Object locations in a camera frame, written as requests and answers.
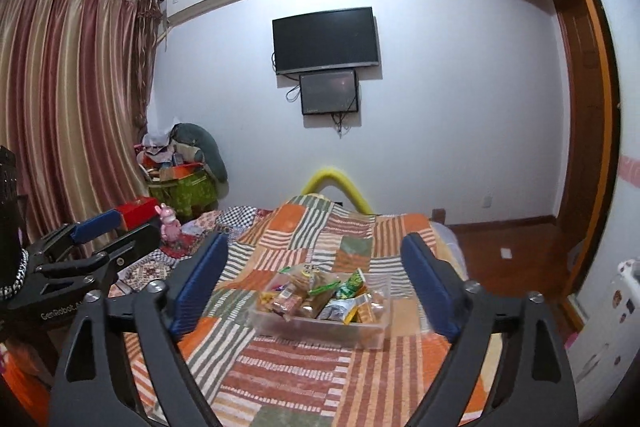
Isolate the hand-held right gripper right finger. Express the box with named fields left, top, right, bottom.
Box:
left=400, top=232, right=581, bottom=427

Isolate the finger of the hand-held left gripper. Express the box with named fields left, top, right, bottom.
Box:
left=36, top=222, right=162, bottom=294
left=26, top=211, right=127, bottom=266

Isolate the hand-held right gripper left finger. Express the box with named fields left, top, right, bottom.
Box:
left=50, top=231, right=231, bottom=427

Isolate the clear plastic container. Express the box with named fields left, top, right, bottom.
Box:
left=248, top=271, right=392, bottom=352

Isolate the floral bedsheet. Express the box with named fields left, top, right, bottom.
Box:
left=107, top=209, right=242, bottom=299

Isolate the red box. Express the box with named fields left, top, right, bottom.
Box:
left=114, top=198, right=162, bottom=231

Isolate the pink toy figure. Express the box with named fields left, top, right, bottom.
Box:
left=158, top=202, right=183, bottom=241

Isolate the white mattress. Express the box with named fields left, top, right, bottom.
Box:
left=441, top=219, right=469, bottom=279

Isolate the green printed bag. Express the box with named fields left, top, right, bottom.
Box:
left=146, top=166, right=222, bottom=221

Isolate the black and white checkered quilt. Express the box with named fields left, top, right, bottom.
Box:
left=219, top=204, right=274, bottom=236

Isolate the pile of clothes and boxes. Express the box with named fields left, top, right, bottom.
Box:
left=133, top=128, right=207, bottom=181

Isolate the grey pillow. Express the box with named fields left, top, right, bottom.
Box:
left=171, top=122, right=229, bottom=184

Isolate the striped brown curtain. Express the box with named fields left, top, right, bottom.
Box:
left=0, top=0, right=162, bottom=254

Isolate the orange patchwork blanket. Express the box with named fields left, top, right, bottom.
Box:
left=107, top=194, right=506, bottom=427

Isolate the yellow foam tube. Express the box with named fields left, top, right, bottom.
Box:
left=302, top=166, right=374, bottom=214

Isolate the white appliance with stickers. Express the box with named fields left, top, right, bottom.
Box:
left=564, top=257, right=640, bottom=389

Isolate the black monitor cable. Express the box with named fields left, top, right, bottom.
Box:
left=331, top=111, right=352, bottom=138

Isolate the small black wall monitor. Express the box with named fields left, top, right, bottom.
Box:
left=299, top=69, right=361, bottom=116

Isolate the wooden door frame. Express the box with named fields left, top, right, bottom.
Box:
left=549, top=0, right=622, bottom=335

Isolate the large black wall television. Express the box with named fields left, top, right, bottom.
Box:
left=272, top=6, right=382, bottom=76

